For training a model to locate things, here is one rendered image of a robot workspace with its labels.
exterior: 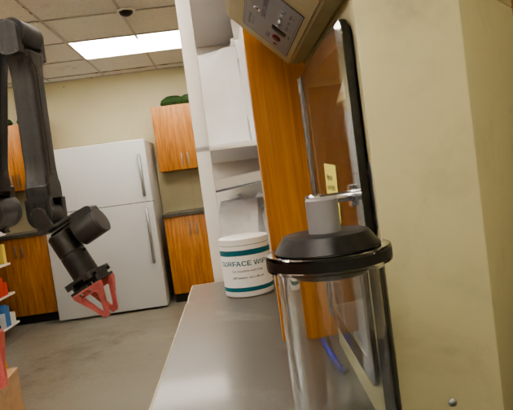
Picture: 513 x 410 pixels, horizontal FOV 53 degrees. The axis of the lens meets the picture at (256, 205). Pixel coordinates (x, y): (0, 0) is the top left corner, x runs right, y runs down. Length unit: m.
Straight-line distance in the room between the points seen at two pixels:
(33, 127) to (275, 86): 0.53
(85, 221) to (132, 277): 4.48
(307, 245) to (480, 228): 0.23
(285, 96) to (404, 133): 0.39
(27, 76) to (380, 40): 0.81
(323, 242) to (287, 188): 0.49
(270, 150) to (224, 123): 1.06
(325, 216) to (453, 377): 0.26
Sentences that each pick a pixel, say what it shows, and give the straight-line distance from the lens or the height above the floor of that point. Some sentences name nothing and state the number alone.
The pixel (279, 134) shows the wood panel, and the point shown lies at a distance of 0.90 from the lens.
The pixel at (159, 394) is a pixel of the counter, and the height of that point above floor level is 0.94.
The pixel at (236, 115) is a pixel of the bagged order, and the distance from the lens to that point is 1.93.
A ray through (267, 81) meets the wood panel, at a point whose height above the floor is 1.40.
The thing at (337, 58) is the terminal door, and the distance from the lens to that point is 0.59.
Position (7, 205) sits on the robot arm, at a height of 1.25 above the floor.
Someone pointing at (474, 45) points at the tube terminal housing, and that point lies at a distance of 0.62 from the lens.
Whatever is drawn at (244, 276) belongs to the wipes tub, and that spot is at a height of 0.99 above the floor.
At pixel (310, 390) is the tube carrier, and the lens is 0.44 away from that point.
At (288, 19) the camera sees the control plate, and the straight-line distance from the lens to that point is 0.69.
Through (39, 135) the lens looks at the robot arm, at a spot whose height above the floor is 1.38.
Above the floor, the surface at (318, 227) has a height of 1.19.
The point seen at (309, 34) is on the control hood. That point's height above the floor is 1.41.
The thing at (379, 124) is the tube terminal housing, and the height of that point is 1.27.
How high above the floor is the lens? 1.23
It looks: 3 degrees down
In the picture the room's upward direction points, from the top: 8 degrees counter-clockwise
